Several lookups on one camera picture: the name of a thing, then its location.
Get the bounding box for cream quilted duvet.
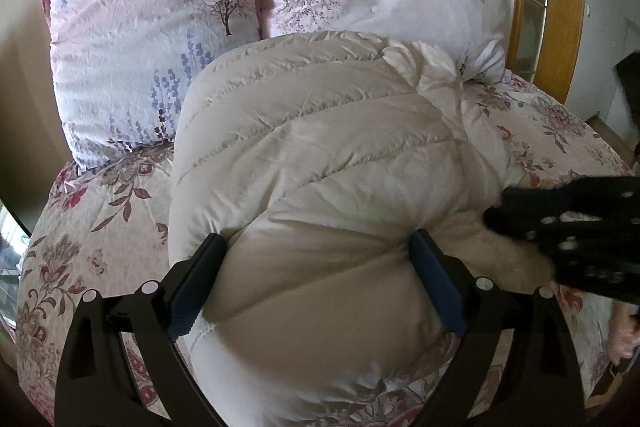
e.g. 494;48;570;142
167;31;558;403

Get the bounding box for dark object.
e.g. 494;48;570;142
614;52;640;135

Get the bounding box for pink pillow with lavender print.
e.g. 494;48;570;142
47;0;263;170

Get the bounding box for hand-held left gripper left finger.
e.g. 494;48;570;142
54;233;228;427

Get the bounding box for person's right hand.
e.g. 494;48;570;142
607;307;640;360

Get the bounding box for floral bedspread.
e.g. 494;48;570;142
15;69;640;427

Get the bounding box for wooden headboard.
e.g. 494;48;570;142
437;0;586;108

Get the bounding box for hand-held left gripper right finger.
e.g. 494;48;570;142
407;228;586;427

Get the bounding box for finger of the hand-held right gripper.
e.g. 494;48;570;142
482;184;576;268

